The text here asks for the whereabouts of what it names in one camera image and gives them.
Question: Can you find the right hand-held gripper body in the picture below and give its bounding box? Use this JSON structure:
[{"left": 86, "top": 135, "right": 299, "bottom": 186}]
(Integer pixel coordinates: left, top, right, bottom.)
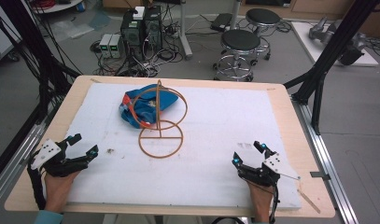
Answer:
[{"left": 237, "top": 151, "right": 302, "bottom": 188}]

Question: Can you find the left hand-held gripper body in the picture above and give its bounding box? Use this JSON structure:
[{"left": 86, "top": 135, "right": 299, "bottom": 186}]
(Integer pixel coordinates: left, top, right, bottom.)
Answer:
[{"left": 30, "top": 138, "right": 90, "bottom": 178}]

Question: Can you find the blue cloth bag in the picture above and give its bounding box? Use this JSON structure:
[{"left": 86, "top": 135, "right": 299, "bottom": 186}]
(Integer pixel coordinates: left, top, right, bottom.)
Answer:
[{"left": 118, "top": 83, "right": 180, "bottom": 130}]

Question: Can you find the brown wire ring stand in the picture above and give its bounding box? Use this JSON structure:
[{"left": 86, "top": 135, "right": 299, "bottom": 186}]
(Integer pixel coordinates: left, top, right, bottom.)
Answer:
[{"left": 132, "top": 79, "right": 189, "bottom": 160}]

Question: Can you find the person's left hand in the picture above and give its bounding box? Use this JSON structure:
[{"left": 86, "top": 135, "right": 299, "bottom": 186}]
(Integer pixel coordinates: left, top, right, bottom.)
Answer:
[{"left": 43, "top": 169, "right": 81, "bottom": 215}]

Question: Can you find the person's right hand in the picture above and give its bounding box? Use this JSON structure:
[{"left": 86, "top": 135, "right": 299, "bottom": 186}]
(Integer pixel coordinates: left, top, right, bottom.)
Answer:
[{"left": 246, "top": 181, "right": 276, "bottom": 224}]

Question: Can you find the white foam mat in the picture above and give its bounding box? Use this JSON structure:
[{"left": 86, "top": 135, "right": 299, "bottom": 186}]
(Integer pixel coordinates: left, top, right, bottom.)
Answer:
[{"left": 43, "top": 82, "right": 303, "bottom": 210}]

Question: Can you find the wooden table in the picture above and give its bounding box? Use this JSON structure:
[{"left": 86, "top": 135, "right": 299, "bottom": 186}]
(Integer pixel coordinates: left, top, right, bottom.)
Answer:
[{"left": 4, "top": 75, "right": 336, "bottom": 218}]

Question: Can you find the person's left sleeve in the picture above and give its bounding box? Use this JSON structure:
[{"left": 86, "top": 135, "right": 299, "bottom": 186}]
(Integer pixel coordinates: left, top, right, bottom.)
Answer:
[{"left": 33, "top": 209, "right": 64, "bottom": 224}]

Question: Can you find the grey power supply unit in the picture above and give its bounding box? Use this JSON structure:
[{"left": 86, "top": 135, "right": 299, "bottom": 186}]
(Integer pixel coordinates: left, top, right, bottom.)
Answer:
[
  {"left": 108, "top": 33, "right": 124, "bottom": 59},
  {"left": 98, "top": 33, "right": 113, "bottom": 59}
]

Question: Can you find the black round stool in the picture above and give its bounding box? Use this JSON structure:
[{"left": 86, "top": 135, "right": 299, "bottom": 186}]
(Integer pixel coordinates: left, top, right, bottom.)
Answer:
[
  {"left": 212, "top": 29, "right": 262, "bottom": 83},
  {"left": 245, "top": 7, "right": 282, "bottom": 62}
]

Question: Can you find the black computer tower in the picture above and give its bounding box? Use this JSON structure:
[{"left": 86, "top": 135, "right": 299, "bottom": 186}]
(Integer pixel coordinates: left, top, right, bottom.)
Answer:
[
  {"left": 143, "top": 5, "right": 163, "bottom": 52},
  {"left": 120, "top": 8, "right": 146, "bottom": 61}
]

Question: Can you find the white platform board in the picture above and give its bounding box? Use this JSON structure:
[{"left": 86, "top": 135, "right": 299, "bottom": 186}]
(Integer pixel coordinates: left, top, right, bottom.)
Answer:
[{"left": 290, "top": 21, "right": 380, "bottom": 68}]

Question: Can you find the black flat device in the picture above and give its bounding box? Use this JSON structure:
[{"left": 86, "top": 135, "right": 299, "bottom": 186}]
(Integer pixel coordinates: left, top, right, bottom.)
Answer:
[{"left": 209, "top": 12, "right": 232, "bottom": 33}]

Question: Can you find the grey robot part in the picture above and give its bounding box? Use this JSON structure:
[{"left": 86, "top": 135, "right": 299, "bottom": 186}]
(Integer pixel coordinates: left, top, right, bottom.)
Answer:
[{"left": 308, "top": 16, "right": 368, "bottom": 66}]

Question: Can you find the grey metal table leg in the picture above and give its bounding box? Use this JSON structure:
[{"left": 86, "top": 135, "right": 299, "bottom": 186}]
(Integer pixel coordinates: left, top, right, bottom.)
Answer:
[{"left": 177, "top": 0, "right": 193, "bottom": 61}]

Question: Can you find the white power adapter box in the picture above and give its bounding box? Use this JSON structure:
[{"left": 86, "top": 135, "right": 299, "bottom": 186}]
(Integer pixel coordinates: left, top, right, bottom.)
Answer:
[{"left": 132, "top": 6, "right": 146, "bottom": 21}]

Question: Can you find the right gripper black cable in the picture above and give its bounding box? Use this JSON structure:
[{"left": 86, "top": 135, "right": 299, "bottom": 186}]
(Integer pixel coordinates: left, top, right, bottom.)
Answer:
[{"left": 240, "top": 176, "right": 281, "bottom": 224}]

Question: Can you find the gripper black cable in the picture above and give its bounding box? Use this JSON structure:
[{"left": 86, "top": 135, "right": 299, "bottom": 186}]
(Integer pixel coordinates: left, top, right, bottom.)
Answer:
[
  {"left": 26, "top": 157, "right": 48, "bottom": 211},
  {"left": 240, "top": 176, "right": 281, "bottom": 224}
]

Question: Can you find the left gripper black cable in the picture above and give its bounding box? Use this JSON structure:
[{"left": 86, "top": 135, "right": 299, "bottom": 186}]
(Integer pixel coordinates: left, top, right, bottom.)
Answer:
[{"left": 26, "top": 157, "right": 48, "bottom": 211}]

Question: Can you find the aluminium rail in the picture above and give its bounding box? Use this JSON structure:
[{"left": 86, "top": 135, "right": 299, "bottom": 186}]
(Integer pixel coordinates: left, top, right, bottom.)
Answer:
[
  {"left": 0, "top": 102, "right": 60, "bottom": 213},
  {"left": 290, "top": 96, "right": 359, "bottom": 224}
]

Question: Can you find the black frame strut with cables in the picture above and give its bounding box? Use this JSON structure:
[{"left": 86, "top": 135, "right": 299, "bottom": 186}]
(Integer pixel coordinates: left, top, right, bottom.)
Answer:
[{"left": 0, "top": 0, "right": 83, "bottom": 125}]

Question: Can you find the tangle of floor cables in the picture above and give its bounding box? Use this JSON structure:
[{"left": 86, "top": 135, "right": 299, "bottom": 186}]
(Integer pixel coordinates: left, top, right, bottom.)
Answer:
[{"left": 90, "top": 18, "right": 186, "bottom": 78}]

